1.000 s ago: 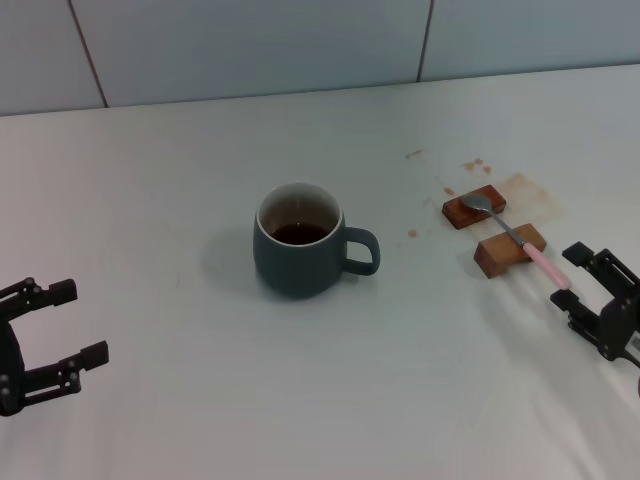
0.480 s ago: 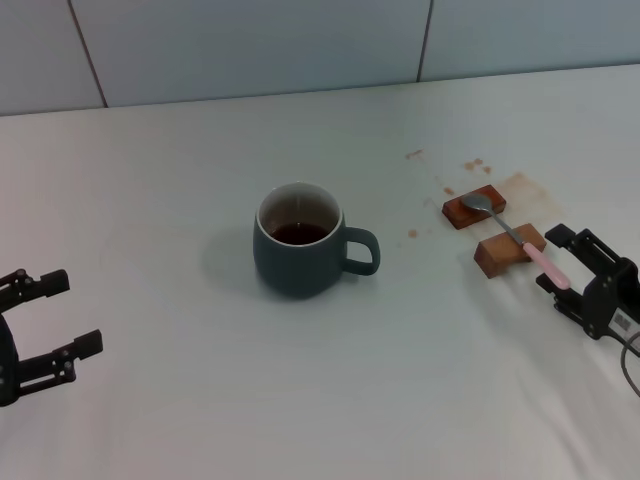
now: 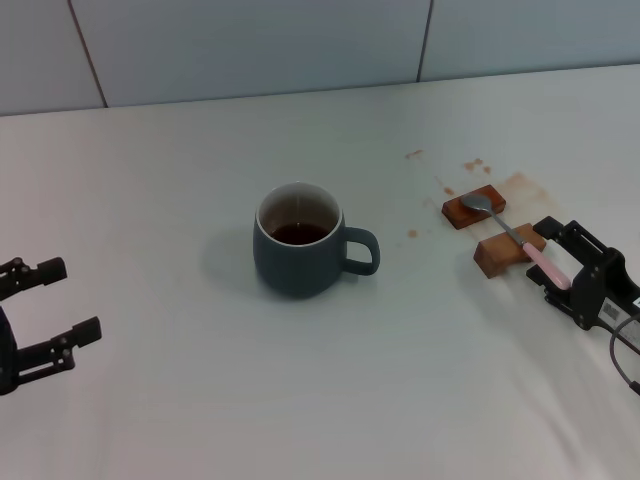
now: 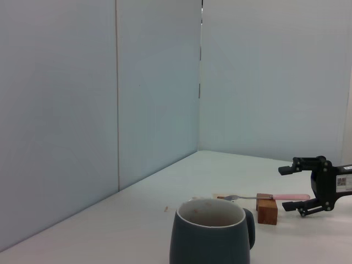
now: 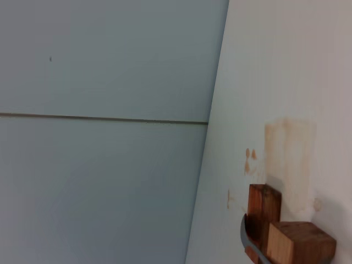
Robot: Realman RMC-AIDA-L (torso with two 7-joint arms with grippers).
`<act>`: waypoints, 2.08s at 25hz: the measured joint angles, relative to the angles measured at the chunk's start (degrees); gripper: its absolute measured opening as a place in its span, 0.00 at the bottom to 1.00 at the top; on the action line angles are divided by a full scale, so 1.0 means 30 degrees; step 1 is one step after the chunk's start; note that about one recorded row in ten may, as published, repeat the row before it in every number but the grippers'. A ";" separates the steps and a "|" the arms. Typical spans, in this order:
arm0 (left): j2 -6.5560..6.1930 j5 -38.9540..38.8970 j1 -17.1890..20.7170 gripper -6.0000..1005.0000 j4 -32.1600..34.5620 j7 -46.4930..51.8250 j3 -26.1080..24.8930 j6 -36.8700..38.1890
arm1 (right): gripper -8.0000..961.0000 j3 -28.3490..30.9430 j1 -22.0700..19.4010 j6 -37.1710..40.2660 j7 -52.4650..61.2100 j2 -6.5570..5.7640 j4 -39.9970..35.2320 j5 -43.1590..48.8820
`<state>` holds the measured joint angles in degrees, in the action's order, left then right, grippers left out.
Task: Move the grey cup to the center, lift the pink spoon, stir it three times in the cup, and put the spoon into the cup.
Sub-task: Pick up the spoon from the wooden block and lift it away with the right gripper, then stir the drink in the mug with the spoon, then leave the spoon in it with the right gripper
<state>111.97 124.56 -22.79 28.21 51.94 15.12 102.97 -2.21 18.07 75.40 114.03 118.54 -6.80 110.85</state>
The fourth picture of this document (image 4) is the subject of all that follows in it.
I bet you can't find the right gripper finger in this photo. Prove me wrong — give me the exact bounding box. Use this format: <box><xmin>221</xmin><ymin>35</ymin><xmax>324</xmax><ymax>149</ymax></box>
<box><xmin>278</xmin><ymin>156</ymin><xmax>331</xmax><ymax>175</ymax></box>
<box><xmin>282</xmin><ymin>198</ymin><xmax>333</xmax><ymax>218</ymax></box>

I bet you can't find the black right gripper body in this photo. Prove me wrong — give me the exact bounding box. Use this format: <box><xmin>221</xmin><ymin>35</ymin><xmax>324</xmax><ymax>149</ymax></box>
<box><xmin>310</xmin><ymin>162</ymin><xmax>352</xmax><ymax>210</ymax></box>

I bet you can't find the pink handled metal spoon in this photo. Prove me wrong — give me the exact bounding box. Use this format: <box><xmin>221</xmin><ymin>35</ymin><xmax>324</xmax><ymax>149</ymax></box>
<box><xmin>223</xmin><ymin>193</ymin><xmax>311</xmax><ymax>204</ymax></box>

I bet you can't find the grey ceramic cup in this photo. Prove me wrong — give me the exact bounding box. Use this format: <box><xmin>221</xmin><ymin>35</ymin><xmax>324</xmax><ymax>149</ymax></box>
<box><xmin>169</xmin><ymin>198</ymin><xmax>256</xmax><ymax>264</ymax></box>

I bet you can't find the light notched wooden block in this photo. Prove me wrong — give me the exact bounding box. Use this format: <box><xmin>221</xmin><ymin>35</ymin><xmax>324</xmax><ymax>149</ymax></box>
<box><xmin>256</xmin><ymin>193</ymin><xmax>278</xmax><ymax>226</ymax></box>

